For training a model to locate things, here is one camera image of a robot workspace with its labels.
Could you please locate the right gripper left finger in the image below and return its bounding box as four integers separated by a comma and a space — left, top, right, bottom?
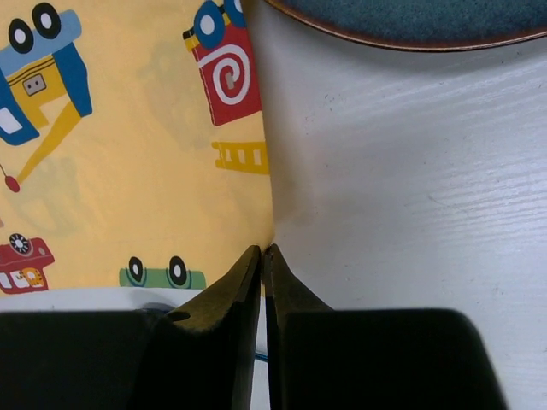
127, 245, 262, 409

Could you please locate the yellow cartoon vehicle cloth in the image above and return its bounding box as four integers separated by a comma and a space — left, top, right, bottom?
1, 0, 274, 296

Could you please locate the teal ceramic plate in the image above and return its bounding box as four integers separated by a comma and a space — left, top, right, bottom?
268, 0, 546, 52

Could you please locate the blue metal spoon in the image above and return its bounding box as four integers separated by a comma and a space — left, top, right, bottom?
255, 351, 268, 363

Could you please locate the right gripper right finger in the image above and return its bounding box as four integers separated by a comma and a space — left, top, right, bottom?
262, 246, 507, 409

